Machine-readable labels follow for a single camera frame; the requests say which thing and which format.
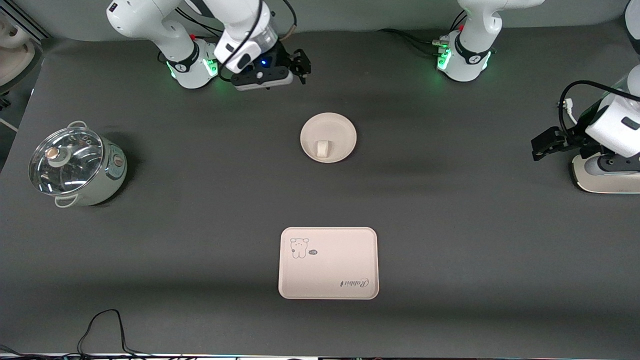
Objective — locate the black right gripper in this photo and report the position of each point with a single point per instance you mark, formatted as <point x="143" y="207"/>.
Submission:
<point x="283" y="59"/>

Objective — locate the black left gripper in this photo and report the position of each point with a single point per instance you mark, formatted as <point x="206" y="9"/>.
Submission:
<point x="568" y="138"/>

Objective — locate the round cream plate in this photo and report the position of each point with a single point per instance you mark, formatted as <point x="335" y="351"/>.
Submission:
<point x="340" y="130"/>

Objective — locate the small white bun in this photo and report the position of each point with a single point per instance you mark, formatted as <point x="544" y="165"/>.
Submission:
<point x="322" y="149"/>

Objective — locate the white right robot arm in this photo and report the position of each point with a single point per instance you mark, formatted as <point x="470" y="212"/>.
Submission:
<point x="150" y="20"/>

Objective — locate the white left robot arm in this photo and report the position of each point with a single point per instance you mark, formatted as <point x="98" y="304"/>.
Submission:
<point x="615" y="125"/>

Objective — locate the cream tray with rabbit print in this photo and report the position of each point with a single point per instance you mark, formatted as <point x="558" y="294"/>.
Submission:
<point x="328" y="270"/>

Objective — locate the cream toaster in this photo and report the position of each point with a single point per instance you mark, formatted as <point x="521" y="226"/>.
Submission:
<point x="600" y="185"/>

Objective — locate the dark grey table cloth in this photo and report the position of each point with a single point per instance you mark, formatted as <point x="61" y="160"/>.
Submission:
<point x="200" y="225"/>

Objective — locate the pale green electric pot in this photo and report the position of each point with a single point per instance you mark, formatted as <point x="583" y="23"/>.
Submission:
<point x="112" y="175"/>

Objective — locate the glass pot lid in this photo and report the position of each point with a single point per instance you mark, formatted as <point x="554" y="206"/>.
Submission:
<point x="70" y="170"/>

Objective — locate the beige rounded stand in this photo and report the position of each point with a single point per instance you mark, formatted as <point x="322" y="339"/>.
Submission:
<point x="15" y="60"/>

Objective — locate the aluminium frame rail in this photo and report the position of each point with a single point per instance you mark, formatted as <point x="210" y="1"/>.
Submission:
<point x="35" y="25"/>

